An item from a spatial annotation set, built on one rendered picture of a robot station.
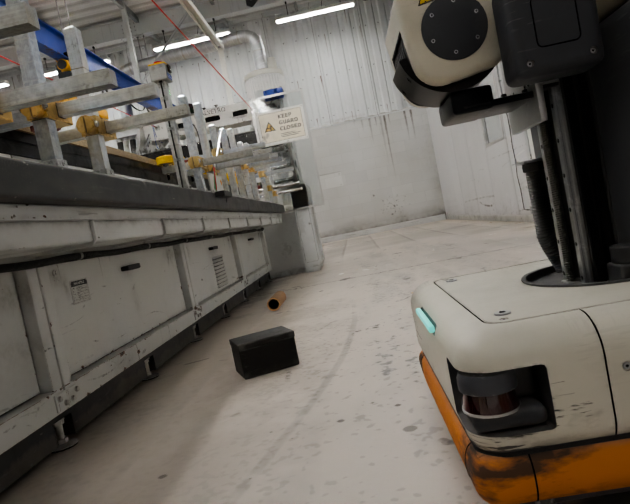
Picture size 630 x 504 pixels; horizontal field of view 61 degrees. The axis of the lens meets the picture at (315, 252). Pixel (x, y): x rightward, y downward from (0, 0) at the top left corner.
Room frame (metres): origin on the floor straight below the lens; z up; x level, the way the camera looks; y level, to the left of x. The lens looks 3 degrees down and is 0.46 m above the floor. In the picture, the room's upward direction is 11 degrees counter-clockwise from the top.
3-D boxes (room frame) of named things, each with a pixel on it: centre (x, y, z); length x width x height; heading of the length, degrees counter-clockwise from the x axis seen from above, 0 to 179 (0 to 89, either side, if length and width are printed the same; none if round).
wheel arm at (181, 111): (1.55, 0.48, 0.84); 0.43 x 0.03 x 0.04; 86
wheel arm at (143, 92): (1.30, 0.50, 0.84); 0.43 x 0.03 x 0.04; 86
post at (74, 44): (1.51, 0.53, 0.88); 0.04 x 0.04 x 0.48; 86
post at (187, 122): (2.51, 0.46, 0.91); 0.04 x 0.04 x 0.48; 86
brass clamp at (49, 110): (1.28, 0.55, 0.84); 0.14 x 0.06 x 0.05; 176
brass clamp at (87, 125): (1.53, 0.53, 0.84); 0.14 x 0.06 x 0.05; 176
